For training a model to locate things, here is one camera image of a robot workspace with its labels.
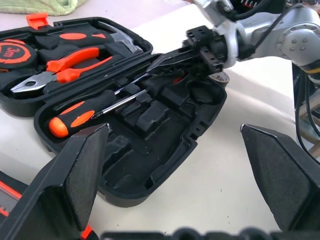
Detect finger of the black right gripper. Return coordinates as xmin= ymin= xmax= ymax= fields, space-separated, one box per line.
xmin=154 ymin=39 xmax=204 ymax=61
xmin=146 ymin=55 xmax=210 ymax=74

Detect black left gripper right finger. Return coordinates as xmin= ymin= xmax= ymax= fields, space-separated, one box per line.
xmin=239 ymin=123 xmax=320 ymax=236

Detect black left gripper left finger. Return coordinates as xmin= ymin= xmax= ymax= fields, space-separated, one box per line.
xmin=0 ymin=122 xmax=111 ymax=240

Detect black plastic tool case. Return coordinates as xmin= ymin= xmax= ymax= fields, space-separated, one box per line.
xmin=0 ymin=13 xmax=228 ymax=209

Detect black electrical tape roll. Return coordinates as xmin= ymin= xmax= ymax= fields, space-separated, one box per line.
xmin=208 ymin=71 xmax=230 ymax=89

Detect orange black tape measure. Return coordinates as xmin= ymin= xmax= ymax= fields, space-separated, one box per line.
xmin=0 ymin=38 xmax=39 ymax=73

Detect green towel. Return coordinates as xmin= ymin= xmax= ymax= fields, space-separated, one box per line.
xmin=0 ymin=0 xmax=86 ymax=16

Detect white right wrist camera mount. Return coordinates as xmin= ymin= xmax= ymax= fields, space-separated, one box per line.
xmin=215 ymin=14 xmax=239 ymax=68

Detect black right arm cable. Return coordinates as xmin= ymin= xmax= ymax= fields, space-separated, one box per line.
xmin=246 ymin=6 xmax=297 ymax=55

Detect orange black handled screwdriver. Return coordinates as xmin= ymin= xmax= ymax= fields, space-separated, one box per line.
xmin=48 ymin=90 xmax=148 ymax=139

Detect black cable bundle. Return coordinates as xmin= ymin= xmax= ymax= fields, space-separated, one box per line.
xmin=292 ymin=63 xmax=320 ymax=161

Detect black handled slim screwdriver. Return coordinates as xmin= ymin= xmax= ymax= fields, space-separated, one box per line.
xmin=53 ymin=71 xmax=156 ymax=113

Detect orange handled pliers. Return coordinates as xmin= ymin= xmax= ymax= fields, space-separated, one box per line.
xmin=9 ymin=46 xmax=114 ymax=95

